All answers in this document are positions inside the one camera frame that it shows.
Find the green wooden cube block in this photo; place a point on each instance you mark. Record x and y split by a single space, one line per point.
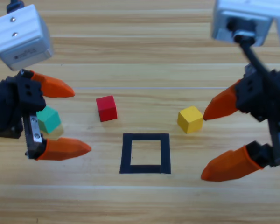
49 120

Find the black tape square outline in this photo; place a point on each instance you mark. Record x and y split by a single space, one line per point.
126 154

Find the yellow wooden cube block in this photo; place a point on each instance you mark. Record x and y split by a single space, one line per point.
190 119

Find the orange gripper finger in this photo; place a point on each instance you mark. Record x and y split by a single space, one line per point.
65 149

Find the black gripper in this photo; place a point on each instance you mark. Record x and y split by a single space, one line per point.
4 105
252 98

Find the red wooden cube block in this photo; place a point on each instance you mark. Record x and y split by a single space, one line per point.
106 108

